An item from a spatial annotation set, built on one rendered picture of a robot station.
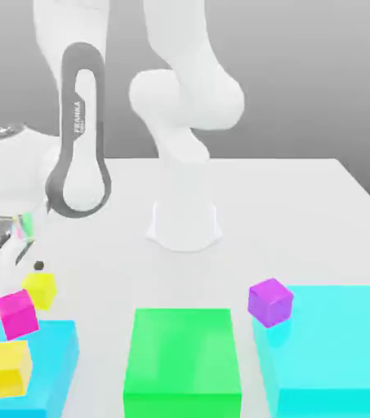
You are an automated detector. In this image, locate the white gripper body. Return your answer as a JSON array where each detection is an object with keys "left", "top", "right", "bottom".
[{"left": 0, "top": 235, "right": 38, "bottom": 297}]

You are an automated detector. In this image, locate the small yellow cube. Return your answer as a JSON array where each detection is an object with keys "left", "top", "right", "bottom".
[
  {"left": 0, "top": 340, "right": 34, "bottom": 400},
  {"left": 20, "top": 271, "right": 58, "bottom": 311}
]

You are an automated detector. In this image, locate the small pink cube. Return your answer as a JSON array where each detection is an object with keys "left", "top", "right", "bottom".
[{"left": 0, "top": 289, "right": 40, "bottom": 341}]

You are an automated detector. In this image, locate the small purple cube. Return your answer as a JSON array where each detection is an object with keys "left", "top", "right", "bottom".
[{"left": 247, "top": 277, "right": 295, "bottom": 329}]

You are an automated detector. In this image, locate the large sky blue box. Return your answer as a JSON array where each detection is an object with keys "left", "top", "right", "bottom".
[{"left": 0, "top": 319, "right": 81, "bottom": 418}]

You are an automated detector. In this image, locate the large green box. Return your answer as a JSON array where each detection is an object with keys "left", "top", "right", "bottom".
[{"left": 123, "top": 307, "right": 243, "bottom": 418}]

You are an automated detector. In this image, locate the large cyan box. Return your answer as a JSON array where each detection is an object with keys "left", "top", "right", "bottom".
[{"left": 251, "top": 284, "right": 370, "bottom": 418}]

